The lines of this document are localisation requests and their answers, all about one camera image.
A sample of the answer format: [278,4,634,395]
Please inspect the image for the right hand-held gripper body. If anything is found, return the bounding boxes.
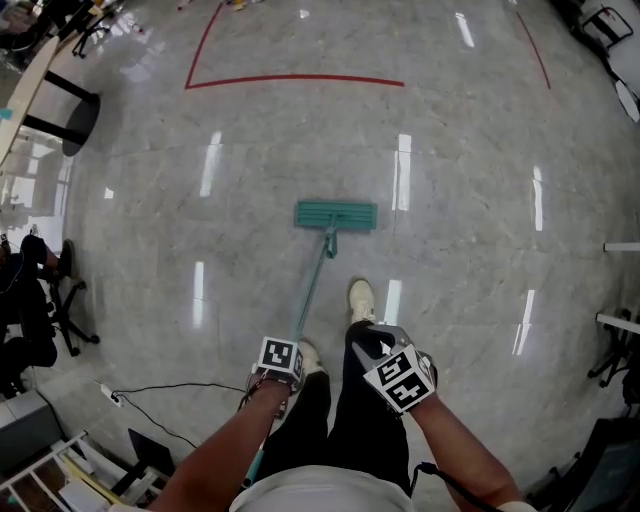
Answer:
[363,344,439,415]

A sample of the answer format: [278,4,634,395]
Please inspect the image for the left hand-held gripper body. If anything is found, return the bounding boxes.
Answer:
[244,336,307,420]

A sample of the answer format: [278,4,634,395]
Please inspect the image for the teal mop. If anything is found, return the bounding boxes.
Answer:
[241,199,379,490]

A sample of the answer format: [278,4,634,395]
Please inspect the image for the person's right forearm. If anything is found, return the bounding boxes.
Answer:
[409,392,526,512]

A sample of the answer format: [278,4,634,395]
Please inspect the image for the person's left forearm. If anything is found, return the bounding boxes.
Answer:
[159,382,294,512]

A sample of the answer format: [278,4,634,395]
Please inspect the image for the person's left white shoe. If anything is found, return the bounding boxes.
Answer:
[297,339,326,376]

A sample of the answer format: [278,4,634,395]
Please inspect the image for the person's white shoe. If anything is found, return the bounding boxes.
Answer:
[348,278,376,326]
[297,339,326,376]

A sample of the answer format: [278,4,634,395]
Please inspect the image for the person's right white shoe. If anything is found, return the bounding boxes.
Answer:
[348,278,376,326]

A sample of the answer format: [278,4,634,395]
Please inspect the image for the person's right leg black trousers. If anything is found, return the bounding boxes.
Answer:
[327,319,414,496]

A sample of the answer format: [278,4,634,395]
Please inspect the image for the person's leg black trousers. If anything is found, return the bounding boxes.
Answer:
[327,319,414,496]
[252,369,332,481]

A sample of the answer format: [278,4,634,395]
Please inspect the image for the person's left leg black trousers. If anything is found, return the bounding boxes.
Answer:
[252,369,332,481]

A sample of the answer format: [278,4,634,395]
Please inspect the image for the person's white shirt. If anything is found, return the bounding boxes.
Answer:
[107,464,539,512]

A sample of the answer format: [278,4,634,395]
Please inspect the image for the black desk foot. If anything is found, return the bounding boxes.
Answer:
[109,428,176,496]

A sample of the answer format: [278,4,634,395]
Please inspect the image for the white power strip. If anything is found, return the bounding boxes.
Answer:
[99,382,125,409]

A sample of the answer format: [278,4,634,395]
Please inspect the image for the white metal shelf rack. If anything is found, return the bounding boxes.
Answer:
[0,429,116,512]

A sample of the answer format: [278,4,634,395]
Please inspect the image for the wooden table with black base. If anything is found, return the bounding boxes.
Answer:
[0,35,101,166]

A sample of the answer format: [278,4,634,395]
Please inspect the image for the white octagonal board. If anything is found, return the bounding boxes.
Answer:
[614,79,640,124]

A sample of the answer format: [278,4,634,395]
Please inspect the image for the black flatbed trolley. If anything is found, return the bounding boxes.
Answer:
[579,4,635,51]

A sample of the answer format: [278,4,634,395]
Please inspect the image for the black power cable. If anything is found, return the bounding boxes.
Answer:
[112,382,247,450]

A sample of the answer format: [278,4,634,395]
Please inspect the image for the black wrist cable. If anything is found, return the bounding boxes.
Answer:
[410,462,501,512]

